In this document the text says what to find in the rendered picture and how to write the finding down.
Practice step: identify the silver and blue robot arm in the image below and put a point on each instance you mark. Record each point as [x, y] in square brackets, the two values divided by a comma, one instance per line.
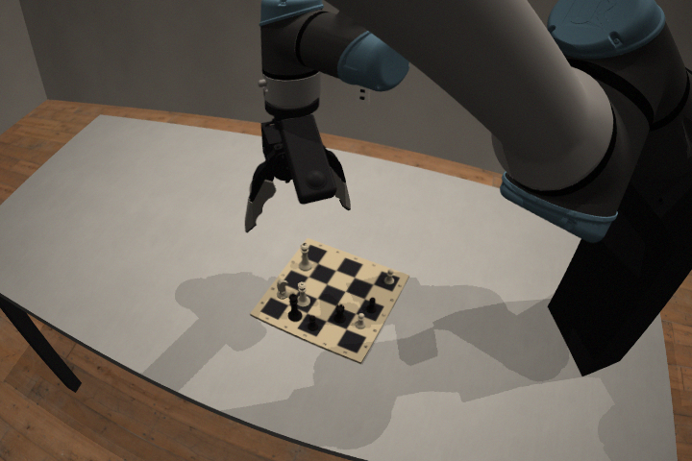
[570, 146]

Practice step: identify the chessboard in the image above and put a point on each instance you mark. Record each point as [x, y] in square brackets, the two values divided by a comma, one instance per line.
[335, 278]

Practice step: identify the white pawn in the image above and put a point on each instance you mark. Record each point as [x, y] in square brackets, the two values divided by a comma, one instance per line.
[360, 324]
[389, 280]

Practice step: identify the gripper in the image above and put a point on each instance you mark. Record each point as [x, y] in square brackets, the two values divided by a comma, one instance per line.
[262, 187]

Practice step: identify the white knight chess piece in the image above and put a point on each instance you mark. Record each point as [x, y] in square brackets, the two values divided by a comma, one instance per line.
[282, 293]

